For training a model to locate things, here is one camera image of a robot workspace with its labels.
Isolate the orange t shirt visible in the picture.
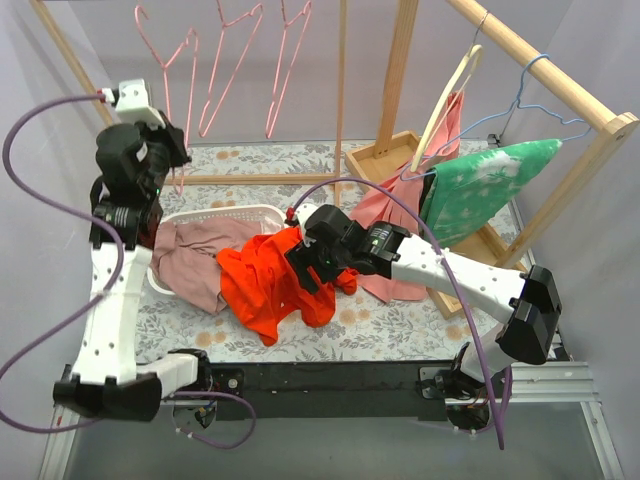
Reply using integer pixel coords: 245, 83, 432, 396
217, 227, 358, 347

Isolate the pink hanger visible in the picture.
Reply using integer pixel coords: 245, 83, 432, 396
133, 4, 199, 197
197, 1, 264, 139
264, 1, 312, 140

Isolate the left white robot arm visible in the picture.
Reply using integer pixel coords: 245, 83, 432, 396
53, 120, 213, 421

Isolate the green tie-dye shirt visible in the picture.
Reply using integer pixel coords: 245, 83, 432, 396
420, 139, 563, 247

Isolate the cream wooden hanger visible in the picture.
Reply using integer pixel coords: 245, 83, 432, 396
410, 28, 483, 173

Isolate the left wooden clothes rack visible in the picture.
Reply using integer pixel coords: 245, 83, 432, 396
29, 1, 348, 191

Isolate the wooden clothes rack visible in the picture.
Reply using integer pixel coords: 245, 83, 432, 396
29, 1, 348, 191
344, 0, 640, 321

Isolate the white laundry basket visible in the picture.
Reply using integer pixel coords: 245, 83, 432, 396
147, 204, 285, 296

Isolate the salmon pink garment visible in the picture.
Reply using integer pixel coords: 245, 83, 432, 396
350, 91, 464, 303

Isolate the right wooden clothes rack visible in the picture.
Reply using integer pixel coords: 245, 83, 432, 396
344, 0, 640, 321

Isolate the floral table mat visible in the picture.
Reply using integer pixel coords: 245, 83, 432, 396
135, 143, 471, 363

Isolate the dusty pink garment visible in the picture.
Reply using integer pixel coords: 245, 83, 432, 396
151, 218, 262, 314

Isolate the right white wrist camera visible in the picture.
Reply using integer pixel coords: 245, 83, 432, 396
285, 203, 318, 229

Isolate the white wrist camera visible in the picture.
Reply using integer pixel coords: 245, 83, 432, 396
97, 78, 166, 129
285, 203, 318, 229

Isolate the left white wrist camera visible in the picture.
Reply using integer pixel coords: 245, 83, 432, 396
97, 78, 166, 129

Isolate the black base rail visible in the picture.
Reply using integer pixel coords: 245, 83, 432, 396
174, 361, 490, 430

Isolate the blue wire hanger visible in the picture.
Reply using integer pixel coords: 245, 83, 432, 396
404, 53, 588, 171

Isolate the aluminium frame rail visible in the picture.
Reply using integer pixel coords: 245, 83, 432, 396
40, 361, 623, 479

